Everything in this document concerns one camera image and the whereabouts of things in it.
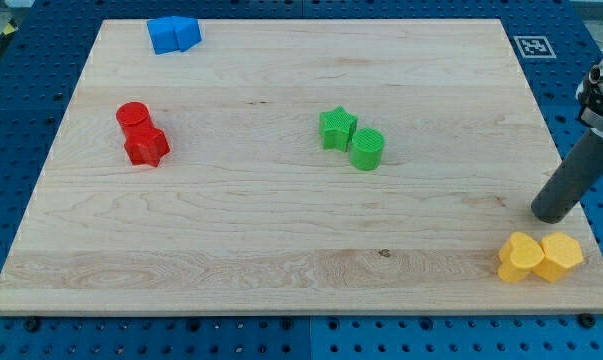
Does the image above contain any blue cube block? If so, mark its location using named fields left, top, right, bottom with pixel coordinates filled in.
left=146, top=17, right=179, bottom=55

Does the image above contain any green star block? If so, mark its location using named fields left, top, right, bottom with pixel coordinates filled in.
left=319, top=106, right=358, bottom=152

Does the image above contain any green cylinder block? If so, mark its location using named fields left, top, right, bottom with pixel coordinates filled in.
left=350, top=128, right=385, bottom=171

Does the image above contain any wooden board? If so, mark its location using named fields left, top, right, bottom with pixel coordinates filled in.
left=0, top=19, right=603, bottom=317

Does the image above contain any red star block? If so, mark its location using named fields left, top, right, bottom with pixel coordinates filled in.
left=124, top=127, right=171, bottom=167

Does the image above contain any red cylinder block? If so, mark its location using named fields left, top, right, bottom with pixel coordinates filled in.
left=115, top=102, right=153, bottom=139

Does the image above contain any blue triangular block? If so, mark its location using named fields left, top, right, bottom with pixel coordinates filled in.
left=170, top=16, right=202, bottom=52

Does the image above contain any yellow heart block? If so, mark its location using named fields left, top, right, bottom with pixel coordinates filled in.
left=497, top=232, right=545, bottom=283

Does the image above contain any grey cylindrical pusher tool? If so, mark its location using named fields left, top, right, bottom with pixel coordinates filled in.
left=531, top=129, right=603, bottom=224

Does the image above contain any white fiducial marker tag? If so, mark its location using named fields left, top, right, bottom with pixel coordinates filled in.
left=514, top=35, right=556, bottom=59

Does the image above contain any yellow hexagon block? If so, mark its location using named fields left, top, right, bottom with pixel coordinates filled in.
left=532, top=232, right=584, bottom=283

